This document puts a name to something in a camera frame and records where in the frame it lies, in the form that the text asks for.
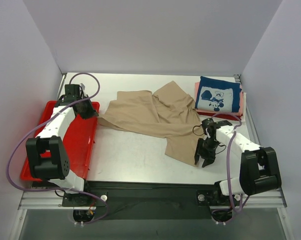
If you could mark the folded pink t-shirt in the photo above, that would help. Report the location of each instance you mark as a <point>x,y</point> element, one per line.
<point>240,100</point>

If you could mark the aluminium frame rail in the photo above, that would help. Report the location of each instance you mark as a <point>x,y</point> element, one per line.
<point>123,197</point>

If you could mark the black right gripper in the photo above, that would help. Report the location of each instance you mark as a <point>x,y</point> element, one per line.
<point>206,152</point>

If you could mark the folded blue printed t-shirt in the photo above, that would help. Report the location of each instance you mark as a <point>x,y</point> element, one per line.
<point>218,95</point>

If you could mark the beige t-shirt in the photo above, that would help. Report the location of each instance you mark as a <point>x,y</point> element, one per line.
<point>168,113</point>

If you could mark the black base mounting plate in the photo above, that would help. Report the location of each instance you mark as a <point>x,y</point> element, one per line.
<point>149,211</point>

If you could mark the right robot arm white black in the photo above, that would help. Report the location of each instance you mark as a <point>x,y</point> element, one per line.
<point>259,170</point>

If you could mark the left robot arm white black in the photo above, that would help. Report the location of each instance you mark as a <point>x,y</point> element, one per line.
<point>46,154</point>

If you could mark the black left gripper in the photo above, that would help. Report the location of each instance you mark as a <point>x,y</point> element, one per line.
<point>89,110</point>

